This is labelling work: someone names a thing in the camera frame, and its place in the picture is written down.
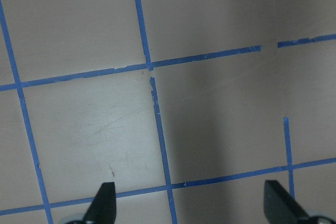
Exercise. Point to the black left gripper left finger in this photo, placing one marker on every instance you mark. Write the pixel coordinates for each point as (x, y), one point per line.
(103, 206)

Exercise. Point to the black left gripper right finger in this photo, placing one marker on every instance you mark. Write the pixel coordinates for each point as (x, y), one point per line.
(280, 207)

